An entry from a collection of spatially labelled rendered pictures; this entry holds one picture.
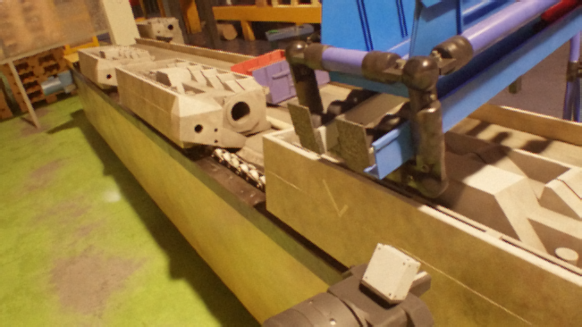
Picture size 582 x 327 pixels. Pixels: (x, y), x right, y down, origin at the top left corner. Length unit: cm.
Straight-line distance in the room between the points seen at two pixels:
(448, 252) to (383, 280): 21
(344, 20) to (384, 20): 8
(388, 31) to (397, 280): 38
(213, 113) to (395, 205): 90
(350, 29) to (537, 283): 41
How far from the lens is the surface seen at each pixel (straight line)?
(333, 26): 58
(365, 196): 72
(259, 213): 111
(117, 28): 609
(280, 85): 187
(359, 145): 45
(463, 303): 66
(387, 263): 44
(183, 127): 140
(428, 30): 48
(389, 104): 61
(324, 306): 41
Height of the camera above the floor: 137
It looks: 27 degrees down
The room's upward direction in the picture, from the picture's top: 11 degrees counter-clockwise
